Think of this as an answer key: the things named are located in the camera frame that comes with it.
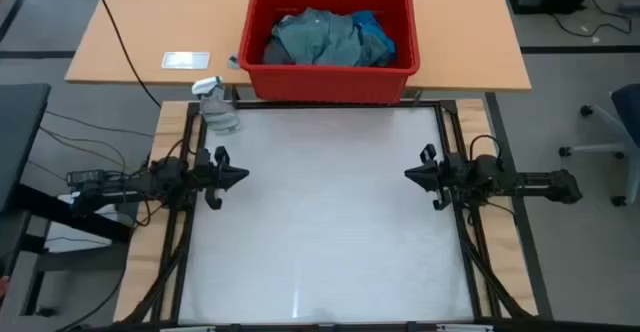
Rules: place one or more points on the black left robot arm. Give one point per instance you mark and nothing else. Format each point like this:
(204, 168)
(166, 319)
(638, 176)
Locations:
(170, 172)

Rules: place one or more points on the tan wooden desk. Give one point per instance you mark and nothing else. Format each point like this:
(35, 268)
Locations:
(165, 17)

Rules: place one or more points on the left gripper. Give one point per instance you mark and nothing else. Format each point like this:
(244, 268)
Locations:
(205, 177)

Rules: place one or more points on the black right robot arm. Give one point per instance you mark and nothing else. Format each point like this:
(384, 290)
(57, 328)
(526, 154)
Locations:
(545, 182)

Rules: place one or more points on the white flat phone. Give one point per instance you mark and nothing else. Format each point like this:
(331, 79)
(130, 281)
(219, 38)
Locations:
(185, 60)

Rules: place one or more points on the clear spray bottle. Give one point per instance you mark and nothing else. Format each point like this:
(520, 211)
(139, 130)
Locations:
(217, 109)

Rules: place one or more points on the blue office chair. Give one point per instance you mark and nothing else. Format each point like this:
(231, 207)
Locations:
(630, 117)

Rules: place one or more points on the bright blue garment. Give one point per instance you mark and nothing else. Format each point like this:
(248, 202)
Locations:
(372, 27)

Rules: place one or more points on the teal patterned button shirt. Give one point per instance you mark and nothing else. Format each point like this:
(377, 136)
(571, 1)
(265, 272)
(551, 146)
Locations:
(320, 37)

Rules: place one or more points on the small grey object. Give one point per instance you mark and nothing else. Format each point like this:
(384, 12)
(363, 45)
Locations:
(233, 62)

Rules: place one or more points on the grey floor box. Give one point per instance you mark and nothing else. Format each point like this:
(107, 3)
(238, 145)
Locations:
(630, 7)

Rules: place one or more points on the white patterned garment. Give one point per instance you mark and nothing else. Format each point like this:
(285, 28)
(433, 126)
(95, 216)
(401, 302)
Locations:
(286, 19)

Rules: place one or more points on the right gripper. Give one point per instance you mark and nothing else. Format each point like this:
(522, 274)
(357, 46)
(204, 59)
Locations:
(452, 174)

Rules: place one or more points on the black side desk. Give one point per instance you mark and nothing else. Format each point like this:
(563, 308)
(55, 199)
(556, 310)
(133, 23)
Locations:
(20, 137)

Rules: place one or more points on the red plastic laundry bin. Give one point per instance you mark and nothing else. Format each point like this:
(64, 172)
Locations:
(330, 84)

